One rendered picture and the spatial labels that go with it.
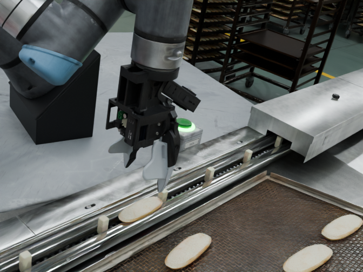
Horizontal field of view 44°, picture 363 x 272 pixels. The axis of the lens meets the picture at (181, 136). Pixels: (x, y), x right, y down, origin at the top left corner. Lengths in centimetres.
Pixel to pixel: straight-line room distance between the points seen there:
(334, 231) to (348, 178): 43
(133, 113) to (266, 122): 56
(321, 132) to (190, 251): 56
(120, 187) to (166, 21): 35
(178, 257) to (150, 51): 29
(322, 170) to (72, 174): 61
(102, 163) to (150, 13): 45
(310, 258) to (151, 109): 31
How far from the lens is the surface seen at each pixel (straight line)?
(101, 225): 76
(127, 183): 86
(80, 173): 95
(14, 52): 98
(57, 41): 64
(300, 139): 111
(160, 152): 71
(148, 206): 81
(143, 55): 63
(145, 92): 65
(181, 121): 102
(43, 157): 99
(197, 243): 68
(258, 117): 116
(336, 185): 114
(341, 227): 79
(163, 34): 62
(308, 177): 112
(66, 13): 66
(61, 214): 77
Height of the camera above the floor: 135
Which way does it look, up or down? 28 degrees down
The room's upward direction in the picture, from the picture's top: 12 degrees clockwise
